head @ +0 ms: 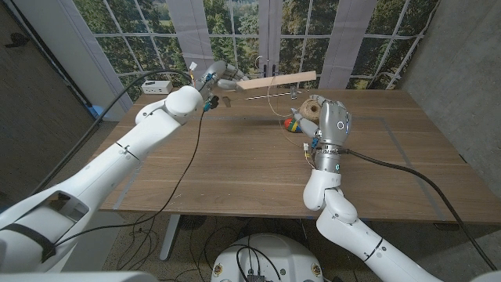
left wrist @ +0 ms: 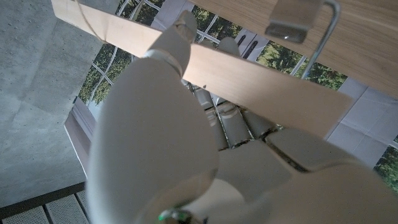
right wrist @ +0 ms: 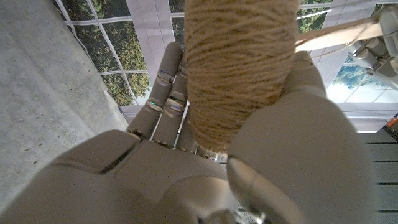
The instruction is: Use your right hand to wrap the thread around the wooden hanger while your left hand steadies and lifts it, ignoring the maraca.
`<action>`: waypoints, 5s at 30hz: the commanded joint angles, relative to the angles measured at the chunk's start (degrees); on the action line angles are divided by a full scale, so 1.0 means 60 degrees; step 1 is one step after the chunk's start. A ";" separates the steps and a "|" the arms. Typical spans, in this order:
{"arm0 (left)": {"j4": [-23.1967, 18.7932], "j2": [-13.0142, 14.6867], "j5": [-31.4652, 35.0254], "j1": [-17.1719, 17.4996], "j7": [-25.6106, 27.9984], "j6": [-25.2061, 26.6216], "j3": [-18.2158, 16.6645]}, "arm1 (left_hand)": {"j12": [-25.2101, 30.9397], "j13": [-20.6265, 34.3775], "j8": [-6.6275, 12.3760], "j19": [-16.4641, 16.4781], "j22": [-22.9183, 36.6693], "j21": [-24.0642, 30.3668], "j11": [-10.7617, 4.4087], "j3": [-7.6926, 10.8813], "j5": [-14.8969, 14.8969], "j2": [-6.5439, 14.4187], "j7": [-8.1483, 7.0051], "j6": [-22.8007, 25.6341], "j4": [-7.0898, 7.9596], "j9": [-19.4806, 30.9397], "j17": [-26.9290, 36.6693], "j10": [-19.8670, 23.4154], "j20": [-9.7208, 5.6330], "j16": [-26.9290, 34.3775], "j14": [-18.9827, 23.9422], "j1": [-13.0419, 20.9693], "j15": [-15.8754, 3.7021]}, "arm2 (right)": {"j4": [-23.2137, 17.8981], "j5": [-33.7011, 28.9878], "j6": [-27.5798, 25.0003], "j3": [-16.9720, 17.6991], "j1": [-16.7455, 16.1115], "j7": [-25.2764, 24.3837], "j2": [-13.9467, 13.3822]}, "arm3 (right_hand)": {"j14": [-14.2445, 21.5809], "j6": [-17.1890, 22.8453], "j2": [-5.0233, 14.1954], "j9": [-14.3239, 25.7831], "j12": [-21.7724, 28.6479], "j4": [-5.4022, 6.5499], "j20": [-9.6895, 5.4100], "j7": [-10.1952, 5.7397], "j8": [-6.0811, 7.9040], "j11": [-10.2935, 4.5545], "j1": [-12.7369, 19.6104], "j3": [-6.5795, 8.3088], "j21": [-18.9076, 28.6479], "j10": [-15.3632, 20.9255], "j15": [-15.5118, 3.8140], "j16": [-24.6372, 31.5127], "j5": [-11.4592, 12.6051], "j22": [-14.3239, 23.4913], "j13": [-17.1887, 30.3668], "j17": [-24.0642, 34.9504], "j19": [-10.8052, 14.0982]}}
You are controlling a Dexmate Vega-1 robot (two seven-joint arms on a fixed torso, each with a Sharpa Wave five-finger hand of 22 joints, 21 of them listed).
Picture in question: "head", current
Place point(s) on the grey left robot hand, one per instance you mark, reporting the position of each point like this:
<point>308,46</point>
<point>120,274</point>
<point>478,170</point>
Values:
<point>219,72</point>

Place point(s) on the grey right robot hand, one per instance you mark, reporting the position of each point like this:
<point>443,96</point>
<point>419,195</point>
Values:
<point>334,125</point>

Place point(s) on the brown twine spool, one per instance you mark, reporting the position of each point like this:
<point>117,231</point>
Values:
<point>311,109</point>

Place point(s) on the wooden clip hanger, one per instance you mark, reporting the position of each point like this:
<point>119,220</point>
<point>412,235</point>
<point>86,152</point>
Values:
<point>282,79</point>

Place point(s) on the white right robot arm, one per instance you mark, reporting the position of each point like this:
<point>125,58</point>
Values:
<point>352,235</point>

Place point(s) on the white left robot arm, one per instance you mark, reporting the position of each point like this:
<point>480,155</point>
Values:
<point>109,172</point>

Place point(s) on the colourful striped wooden maraca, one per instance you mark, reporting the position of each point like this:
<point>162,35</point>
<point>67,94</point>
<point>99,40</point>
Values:
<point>291,125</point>

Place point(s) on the white power strip box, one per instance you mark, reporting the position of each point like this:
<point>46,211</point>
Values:
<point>156,87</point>

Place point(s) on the printed window forest backdrop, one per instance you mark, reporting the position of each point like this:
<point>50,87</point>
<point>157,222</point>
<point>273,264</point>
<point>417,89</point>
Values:
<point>352,39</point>

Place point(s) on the small blue object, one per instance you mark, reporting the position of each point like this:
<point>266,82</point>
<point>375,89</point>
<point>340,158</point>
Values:
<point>97,111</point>

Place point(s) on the white robot torso base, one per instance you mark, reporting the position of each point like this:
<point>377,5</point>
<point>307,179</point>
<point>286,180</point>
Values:
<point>270,258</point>

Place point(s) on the white table leg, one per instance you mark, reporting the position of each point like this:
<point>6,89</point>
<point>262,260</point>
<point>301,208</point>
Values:
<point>170,239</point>

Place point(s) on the black wall hook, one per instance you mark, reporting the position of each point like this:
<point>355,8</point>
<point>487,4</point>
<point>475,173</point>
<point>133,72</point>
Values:
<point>16,39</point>

